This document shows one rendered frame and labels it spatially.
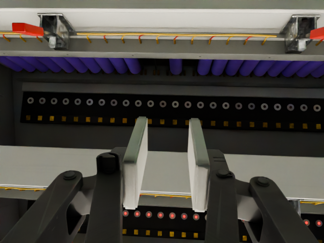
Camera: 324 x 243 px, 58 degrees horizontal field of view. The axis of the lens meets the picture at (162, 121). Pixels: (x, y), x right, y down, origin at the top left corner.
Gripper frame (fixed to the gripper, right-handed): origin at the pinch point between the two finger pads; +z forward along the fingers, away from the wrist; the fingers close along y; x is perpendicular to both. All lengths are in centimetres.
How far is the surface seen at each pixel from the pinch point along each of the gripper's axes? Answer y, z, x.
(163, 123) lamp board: -1.1, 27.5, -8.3
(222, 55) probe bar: 6.0, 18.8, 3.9
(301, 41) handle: 13.4, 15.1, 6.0
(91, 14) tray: -8.7, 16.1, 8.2
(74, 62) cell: -13.4, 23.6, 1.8
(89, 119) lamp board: -13.3, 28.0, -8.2
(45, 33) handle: -12.7, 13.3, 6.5
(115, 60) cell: -7.5, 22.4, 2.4
